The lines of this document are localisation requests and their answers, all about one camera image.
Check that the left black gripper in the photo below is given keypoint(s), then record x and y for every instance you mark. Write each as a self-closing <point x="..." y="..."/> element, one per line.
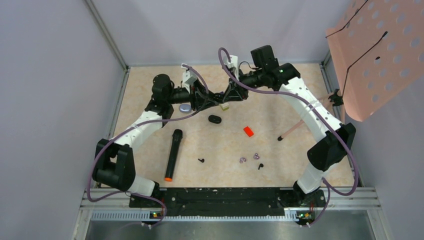
<point x="200" y="97"/>

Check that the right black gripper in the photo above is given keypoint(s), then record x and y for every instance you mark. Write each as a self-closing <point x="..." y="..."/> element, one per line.
<point x="234" y="92"/>

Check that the oval black charging case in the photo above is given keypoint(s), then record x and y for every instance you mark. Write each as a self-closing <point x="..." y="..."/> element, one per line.
<point x="214" y="119"/>

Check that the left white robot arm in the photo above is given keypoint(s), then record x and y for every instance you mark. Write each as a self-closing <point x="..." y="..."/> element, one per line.
<point x="114" y="160"/>

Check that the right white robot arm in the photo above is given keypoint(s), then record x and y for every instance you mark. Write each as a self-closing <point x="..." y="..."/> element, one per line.
<point x="333" y="138"/>

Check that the silver lilac oval case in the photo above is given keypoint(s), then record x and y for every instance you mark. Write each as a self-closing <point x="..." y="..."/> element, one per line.
<point x="185" y="108"/>

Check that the purple white green brick stack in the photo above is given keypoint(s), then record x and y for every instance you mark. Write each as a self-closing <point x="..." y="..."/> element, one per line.
<point x="224" y="106"/>

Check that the red block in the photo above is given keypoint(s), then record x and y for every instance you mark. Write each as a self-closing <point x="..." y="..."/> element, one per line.
<point x="248" y="131"/>

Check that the black microphone orange end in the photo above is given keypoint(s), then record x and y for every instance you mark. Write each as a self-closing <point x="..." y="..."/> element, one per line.
<point x="177" y="137"/>

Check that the pink perforated music stand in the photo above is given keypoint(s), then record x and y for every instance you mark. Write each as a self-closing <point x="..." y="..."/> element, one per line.
<point x="377" y="49"/>

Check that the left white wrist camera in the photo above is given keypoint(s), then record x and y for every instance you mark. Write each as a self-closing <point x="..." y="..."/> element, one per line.
<point x="188" y="77"/>

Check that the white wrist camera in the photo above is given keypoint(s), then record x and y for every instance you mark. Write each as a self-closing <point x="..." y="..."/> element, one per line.
<point x="188" y="77"/>
<point x="232" y="63"/>

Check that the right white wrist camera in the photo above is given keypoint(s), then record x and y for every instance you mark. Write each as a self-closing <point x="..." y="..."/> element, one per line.
<point x="232" y="63"/>

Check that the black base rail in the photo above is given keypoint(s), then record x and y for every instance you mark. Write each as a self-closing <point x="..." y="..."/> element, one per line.
<point x="228" y="201"/>

